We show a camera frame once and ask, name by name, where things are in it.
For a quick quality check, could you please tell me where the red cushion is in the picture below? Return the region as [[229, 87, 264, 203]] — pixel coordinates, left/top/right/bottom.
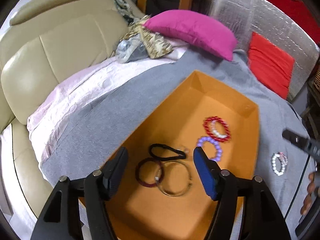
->
[[248, 32, 295, 99]]

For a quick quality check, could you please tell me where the pink bed sheet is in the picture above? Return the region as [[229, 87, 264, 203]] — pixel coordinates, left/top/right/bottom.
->
[[27, 38, 189, 164]]

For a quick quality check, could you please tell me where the grey plastic bag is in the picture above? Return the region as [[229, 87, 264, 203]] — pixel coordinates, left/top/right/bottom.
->
[[116, 34, 149, 63]]

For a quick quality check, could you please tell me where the dark red bangle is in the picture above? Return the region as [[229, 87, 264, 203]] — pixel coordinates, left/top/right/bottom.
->
[[135, 157, 164, 188]]

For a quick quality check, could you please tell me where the magenta pillow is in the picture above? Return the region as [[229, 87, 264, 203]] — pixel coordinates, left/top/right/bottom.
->
[[144, 10, 237, 61]]

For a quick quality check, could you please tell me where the black hair tie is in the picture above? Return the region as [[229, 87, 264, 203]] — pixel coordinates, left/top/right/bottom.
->
[[149, 143, 187, 161]]

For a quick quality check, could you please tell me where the silver insulation panel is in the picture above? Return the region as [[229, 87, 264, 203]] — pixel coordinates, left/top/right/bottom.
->
[[206, 0, 319, 101]]

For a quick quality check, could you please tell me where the grey blanket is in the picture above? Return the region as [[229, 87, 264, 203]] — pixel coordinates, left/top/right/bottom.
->
[[41, 48, 315, 239]]

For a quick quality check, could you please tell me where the red bead bracelet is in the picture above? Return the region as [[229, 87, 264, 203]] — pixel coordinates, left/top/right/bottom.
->
[[203, 115, 232, 144]]

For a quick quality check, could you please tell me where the pink and clear bead bracelet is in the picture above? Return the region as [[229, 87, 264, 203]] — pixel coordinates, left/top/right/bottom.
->
[[209, 119, 229, 141]]

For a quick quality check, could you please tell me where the orange cardboard box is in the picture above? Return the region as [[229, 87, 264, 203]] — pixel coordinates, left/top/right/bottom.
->
[[106, 71, 259, 239]]

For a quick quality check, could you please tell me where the white bead bracelet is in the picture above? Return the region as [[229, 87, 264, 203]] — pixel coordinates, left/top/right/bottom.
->
[[271, 152, 287, 177]]

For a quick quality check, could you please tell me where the person's right hand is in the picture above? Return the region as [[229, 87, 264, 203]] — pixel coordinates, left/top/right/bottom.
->
[[300, 172, 316, 216]]

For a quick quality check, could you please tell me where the wicker basket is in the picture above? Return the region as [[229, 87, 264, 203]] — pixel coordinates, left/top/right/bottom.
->
[[308, 63, 319, 101]]

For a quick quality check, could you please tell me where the purple bead bracelet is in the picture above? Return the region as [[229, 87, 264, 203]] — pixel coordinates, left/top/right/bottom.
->
[[196, 136, 223, 163]]

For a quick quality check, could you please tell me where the patterned beige scarf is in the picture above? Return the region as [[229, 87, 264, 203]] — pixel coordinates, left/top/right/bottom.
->
[[119, 15, 174, 59]]

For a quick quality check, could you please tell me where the silver wire bangle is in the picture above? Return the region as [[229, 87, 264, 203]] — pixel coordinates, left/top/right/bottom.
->
[[155, 160, 193, 197]]

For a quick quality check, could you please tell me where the beige leather sofa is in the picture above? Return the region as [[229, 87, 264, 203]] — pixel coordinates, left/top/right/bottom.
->
[[1, 0, 128, 216]]

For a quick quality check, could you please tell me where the black cable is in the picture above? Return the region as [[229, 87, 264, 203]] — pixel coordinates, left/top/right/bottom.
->
[[283, 154, 312, 221]]

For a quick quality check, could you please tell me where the small pink white bracelet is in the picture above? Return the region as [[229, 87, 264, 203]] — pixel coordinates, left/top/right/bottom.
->
[[277, 151, 289, 168]]

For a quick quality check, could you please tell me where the red fabric on headboard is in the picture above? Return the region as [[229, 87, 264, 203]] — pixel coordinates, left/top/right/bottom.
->
[[267, 0, 320, 45]]

